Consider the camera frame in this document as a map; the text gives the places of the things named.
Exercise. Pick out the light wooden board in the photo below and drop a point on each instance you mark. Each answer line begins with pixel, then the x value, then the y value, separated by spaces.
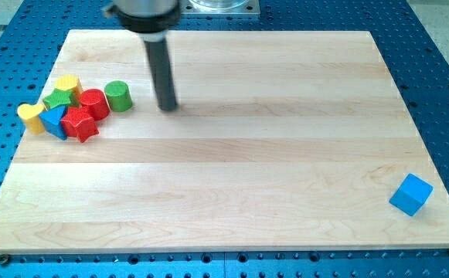
pixel 283 141

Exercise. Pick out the green cylinder block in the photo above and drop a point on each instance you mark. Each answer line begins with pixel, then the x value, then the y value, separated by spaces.
pixel 118 96

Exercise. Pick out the red cylinder block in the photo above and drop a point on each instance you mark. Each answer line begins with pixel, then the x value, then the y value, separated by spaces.
pixel 95 103

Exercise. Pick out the blue triangle block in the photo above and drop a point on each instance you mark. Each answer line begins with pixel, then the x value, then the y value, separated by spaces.
pixel 51 120

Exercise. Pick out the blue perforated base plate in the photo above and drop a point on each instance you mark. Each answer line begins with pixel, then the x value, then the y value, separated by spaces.
pixel 413 38

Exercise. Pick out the blue cube block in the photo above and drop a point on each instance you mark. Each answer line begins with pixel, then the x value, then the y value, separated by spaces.
pixel 411 195

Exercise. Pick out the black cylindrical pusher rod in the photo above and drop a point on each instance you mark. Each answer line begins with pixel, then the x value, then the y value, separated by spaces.
pixel 161 73

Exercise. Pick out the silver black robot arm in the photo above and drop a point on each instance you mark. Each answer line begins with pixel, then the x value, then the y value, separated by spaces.
pixel 151 20

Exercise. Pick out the yellow hexagon block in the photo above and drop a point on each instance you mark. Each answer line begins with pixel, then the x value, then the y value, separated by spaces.
pixel 69 82

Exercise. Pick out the yellow heart block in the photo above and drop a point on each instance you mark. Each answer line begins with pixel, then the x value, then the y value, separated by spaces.
pixel 29 115

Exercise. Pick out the silver robot base mount plate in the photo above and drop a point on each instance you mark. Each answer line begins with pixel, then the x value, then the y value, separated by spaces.
pixel 219 8

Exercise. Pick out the red star block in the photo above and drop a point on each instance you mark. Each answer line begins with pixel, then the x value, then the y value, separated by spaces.
pixel 78 123

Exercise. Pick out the green star block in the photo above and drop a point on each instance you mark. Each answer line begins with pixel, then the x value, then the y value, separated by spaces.
pixel 60 98

